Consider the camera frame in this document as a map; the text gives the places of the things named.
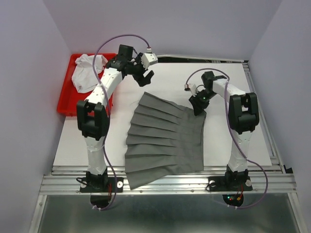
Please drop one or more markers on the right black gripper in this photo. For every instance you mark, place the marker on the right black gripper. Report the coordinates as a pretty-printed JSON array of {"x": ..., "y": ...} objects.
[{"x": 198, "y": 106}]

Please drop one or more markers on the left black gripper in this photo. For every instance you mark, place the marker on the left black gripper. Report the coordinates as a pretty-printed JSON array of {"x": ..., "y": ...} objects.
[{"x": 146, "y": 80}]

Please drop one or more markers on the grey pleated skirt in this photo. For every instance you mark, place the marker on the grey pleated skirt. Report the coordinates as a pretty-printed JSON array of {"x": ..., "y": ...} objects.
[{"x": 164, "y": 138}]

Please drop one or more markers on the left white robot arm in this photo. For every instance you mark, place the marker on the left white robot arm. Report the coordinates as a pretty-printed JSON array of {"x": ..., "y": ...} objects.
[{"x": 93, "y": 113}]

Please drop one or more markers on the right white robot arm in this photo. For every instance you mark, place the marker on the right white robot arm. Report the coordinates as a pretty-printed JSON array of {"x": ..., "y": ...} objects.
[{"x": 242, "y": 116}]

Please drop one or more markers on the white crumpled skirt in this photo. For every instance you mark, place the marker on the white crumpled skirt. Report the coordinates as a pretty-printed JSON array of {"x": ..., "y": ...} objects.
[{"x": 83, "y": 77}]

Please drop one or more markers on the red plastic tray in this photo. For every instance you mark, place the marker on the red plastic tray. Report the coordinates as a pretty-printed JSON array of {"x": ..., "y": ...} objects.
[{"x": 69, "y": 95}]

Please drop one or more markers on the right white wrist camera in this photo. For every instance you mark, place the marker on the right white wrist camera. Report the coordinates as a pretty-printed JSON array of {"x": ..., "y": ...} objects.
[{"x": 191, "y": 88}]

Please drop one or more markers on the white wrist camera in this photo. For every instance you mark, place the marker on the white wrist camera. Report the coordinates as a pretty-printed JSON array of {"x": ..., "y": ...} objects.
[
  {"x": 148, "y": 59},
  {"x": 191, "y": 88}
]

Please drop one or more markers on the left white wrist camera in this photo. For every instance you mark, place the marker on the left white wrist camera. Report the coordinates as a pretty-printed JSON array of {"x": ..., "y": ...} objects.
[{"x": 148, "y": 59}]

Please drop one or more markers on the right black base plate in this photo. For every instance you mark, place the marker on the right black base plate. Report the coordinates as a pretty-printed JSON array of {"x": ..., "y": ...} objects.
[{"x": 220, "y": 184}]

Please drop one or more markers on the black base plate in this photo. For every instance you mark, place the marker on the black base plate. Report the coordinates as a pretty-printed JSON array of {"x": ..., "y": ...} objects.
[
  {"x": 220, "y": 184},
  {"x": 108, "y": 186}
]

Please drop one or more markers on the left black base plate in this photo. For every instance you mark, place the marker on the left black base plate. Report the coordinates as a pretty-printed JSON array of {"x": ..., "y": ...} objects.
[{"x": 108, "y": 186}]

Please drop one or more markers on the aluminium frame rail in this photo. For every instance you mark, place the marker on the aluminium frame rail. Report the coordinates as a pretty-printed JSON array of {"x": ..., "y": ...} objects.
[{"x": 62, "y": 181}]

